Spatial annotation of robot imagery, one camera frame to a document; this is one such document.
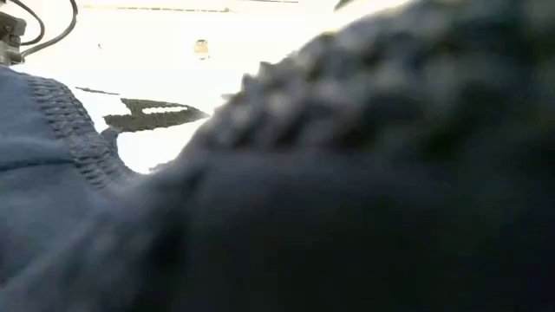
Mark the dark knit garment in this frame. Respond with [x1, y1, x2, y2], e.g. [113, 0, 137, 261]
[0, 0, 555, 312]

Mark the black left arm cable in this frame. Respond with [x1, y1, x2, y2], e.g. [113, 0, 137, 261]
[20, 0, 80, 60]
[8, 0, 47, 47]

